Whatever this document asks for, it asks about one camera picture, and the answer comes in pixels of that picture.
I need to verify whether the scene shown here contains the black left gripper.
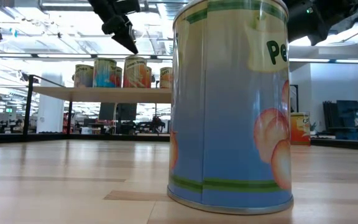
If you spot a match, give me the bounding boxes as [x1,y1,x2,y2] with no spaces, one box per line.
[87,0,141,54]

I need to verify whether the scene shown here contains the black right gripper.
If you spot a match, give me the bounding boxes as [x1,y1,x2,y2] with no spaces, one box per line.
[283,0,352,47]

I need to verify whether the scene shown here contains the tomatoes can blue label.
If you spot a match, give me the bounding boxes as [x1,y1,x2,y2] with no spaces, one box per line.
[93,57,118,89]

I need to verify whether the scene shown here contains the corn can orange label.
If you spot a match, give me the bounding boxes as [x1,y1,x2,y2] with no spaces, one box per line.
[159,67,173,90]
[290,112,311,146]

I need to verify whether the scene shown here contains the long ceiling light bar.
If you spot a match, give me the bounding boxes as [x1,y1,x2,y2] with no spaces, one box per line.
[289,57,358,65]
[0,53,173,60]

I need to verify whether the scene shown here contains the black framed panel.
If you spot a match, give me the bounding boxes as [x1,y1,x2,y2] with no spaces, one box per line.
[290,84,300,113]

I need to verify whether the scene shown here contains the black computer monitor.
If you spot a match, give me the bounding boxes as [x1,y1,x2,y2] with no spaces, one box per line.
[116,103,138,121]
[98,103,116,121]

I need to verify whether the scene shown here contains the black office chair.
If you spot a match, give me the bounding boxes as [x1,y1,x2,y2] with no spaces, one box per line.
[149,116,167,134]

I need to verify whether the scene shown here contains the black background workstation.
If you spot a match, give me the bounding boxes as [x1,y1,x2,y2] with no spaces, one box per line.
[323,99,358,141]

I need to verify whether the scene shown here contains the white building pillar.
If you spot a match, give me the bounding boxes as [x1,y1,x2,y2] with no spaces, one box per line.
[37,73,65,134]

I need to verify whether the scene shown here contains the wooden shelf black metal frame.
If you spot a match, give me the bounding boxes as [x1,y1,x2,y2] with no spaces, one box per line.
[23,73,173,143]

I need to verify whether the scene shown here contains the black aluminium table frame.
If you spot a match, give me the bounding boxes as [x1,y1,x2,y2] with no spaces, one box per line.
[0,132,358,152]

